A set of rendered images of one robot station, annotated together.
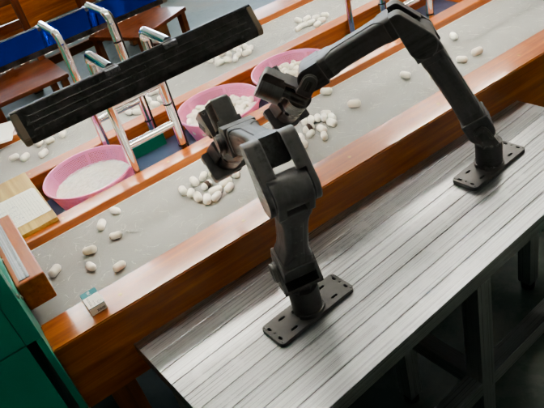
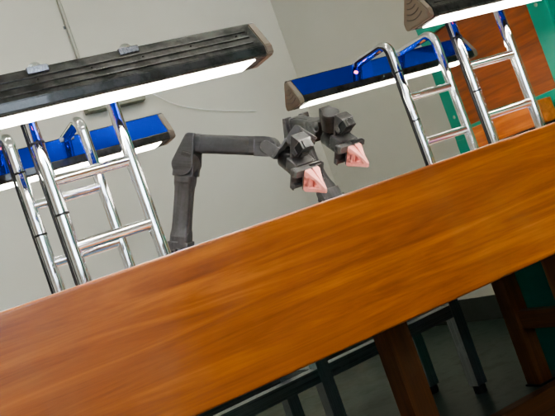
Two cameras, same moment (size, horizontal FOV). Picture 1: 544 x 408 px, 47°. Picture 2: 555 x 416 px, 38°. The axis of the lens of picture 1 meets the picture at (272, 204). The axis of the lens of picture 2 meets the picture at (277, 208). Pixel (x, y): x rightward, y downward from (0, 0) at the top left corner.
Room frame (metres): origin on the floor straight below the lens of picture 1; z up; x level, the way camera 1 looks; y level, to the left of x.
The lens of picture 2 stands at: (3.59, -0.28, 0.74)
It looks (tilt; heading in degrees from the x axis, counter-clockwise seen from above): 2 degrees up; 178
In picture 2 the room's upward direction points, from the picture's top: 20 degrees counter-clockwise
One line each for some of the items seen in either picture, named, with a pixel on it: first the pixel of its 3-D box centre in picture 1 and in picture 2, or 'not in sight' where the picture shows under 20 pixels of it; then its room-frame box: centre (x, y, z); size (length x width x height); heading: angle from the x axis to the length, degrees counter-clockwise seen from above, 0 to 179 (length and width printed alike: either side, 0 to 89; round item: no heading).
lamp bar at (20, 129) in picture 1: (142, 69); (382, 69); (1.41, 0.20, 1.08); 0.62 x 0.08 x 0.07; 115
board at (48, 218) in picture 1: (14, 207); not in sight; (1.50, 0.67, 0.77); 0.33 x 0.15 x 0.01; 25
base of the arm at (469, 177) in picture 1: (488, 152); not in sight; (1.22, -0.53, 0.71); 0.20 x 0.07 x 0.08; 120
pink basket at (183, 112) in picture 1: (222, 116); not in sight; (1.78, 0.07, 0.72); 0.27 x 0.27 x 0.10
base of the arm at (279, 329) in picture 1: (305, 296); not in sight; (0.92, -0.01, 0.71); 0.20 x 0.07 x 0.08; 120
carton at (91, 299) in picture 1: (93, 301); not in sight; (1.01, 0.41, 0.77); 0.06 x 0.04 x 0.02; 25
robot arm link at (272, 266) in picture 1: (295, 271); not in sight; (0.93, -0.01, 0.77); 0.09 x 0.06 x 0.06; 103
